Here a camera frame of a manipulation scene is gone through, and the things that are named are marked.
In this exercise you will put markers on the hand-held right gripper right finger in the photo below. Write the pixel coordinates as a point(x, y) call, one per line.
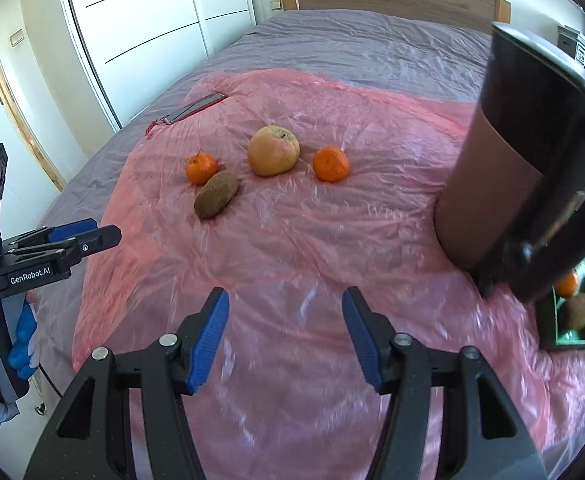
point(365, 345)

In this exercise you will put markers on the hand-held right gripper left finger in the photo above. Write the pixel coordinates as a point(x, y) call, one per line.
point(207, 345)

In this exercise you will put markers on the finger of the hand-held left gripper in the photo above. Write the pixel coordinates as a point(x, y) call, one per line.
point(72, 230)
point(100, 239)

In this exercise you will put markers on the green tray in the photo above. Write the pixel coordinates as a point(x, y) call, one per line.
point(572, 336)

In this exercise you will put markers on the orange tangerine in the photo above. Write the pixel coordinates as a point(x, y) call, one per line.
point(566, 284)
point(201, 169)
point(330, 164)

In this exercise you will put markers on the brown kiwi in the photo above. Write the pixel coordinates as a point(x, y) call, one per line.
point(575, 311)
point(216, 195)

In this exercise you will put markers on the person's left hand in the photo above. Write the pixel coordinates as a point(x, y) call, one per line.
point(26, 345)

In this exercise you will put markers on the pink plastic sheet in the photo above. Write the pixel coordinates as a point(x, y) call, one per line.
point(297, 240)

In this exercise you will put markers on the white door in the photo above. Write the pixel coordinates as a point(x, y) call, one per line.
point(37, 110)

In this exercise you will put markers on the yellow-red apple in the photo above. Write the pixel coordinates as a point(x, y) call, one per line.
point(272, 151)

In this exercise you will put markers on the white wardrobe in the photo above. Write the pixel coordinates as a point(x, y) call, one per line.
point(147, 25)

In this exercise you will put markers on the purple bed cover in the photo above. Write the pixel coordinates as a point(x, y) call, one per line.
point(347, 45)

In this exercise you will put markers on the white light switch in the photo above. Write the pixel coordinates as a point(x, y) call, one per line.
point(17, 37)

